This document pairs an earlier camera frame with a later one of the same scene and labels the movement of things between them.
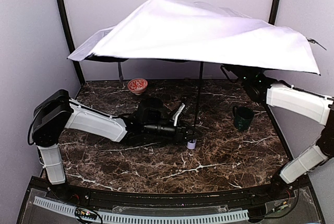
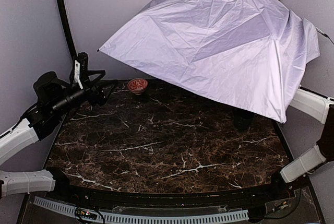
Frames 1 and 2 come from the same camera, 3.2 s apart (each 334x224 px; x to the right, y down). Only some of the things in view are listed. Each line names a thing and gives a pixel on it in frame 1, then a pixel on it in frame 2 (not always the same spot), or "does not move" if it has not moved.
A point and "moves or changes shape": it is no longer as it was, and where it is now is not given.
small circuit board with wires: [85, 213] does not move
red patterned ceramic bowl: [137, 86] does not move
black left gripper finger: [193, 134] -> [106, 91]
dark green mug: [243, 117] does not move
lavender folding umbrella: [168, 29] moves or changes shape
